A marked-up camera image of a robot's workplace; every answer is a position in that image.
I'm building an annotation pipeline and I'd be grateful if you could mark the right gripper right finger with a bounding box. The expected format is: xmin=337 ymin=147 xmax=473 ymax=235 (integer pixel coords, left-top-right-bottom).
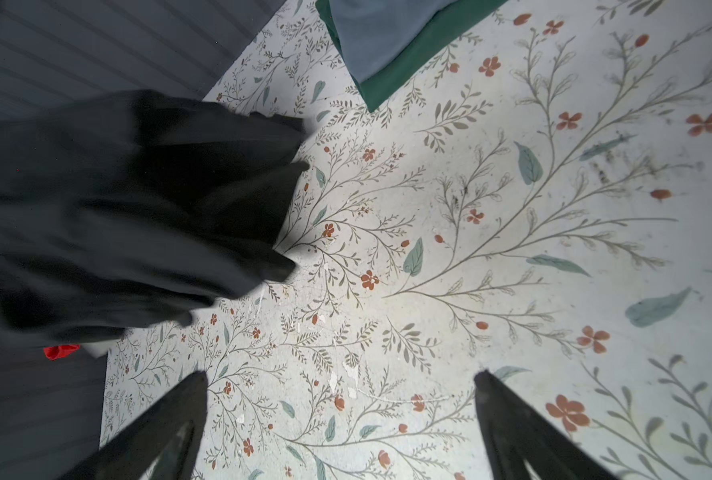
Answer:
xmin=474 ymin=370 xmax=615 ymax=480

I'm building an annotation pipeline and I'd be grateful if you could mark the red t-shirt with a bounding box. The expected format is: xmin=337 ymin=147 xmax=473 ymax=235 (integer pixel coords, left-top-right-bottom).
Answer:
xmin=43 ymin=345 xmax=81 ymax=361

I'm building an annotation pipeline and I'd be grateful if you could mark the folded grey-blue t-shirt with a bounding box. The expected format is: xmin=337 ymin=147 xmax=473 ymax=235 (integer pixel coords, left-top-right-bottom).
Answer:
xmin=330 ymin=0 xmax=455 ymax=82

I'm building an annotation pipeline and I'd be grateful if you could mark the folded green t-shirt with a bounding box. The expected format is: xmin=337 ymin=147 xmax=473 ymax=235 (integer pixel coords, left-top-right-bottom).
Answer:
xmin=315 ymin=0 xmax=503 ymax=113

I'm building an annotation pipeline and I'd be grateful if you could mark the black t-shirt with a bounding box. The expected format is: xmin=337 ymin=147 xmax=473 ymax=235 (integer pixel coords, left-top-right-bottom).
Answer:
xmin=0 ymin=90 xmax=310 ymax=348

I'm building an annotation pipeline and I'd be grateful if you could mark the floral table mat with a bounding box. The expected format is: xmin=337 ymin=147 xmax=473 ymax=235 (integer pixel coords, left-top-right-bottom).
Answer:
xmin=102 ymin=1 xmax=712 ymax=479

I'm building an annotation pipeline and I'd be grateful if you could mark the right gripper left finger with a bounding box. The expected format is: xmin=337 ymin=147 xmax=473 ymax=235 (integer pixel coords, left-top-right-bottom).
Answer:
xmin=62 ymin=371 xmax=208 ymax=480

